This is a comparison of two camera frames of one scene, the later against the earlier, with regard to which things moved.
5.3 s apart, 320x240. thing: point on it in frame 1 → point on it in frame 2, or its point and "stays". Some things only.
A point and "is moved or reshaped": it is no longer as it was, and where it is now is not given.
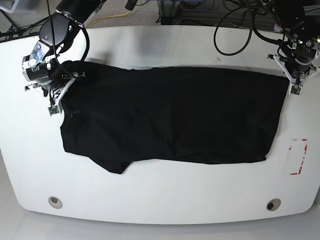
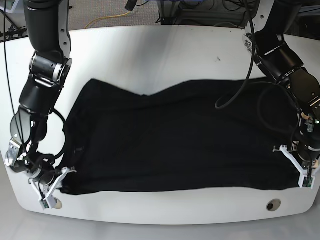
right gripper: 304,54 → 305,154
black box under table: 172,20 stays
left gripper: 46,73 → 46,177
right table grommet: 273,204 stays
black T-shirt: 113,115 is moved or reshaped
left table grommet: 55,202 stays
